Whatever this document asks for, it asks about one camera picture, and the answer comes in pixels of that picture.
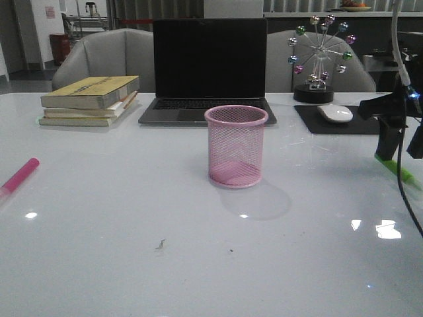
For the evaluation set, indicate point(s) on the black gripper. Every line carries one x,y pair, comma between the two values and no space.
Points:
404,100

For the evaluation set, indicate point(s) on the green highlighter pen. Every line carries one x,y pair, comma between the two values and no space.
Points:
406,177

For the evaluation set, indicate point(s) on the pink highlighter pen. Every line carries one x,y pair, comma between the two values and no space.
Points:
10,186

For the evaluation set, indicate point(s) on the pink mesh pen holder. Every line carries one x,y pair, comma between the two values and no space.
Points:
235,144

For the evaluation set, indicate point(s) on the white computer mouse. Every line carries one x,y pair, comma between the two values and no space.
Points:
335,113

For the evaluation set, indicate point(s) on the black mouse pad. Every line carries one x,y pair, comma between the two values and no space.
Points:
318,125

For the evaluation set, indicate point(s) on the ferris wheel desk ornament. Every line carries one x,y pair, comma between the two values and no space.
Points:
319,50

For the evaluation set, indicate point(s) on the right grey armchair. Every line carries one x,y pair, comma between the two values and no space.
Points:
280,77

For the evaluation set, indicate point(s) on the grey armchair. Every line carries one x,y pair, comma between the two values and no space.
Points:
280,77
118,52

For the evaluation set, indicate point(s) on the fruit bowl on counter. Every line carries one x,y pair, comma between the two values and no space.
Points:
353,6

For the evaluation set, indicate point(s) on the grey open laptop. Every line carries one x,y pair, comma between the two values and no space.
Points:
201,63

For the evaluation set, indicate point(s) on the middle white book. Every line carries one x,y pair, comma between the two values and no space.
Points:
113,111

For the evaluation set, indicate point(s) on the left grey armchair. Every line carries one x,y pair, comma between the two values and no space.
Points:
118,52

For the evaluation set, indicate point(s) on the top yellow book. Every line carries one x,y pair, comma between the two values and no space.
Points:
92,93

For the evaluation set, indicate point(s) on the red trash bin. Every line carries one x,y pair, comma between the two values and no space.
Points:
60,47

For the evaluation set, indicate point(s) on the bottom pale green book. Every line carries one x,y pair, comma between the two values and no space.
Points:
88,122

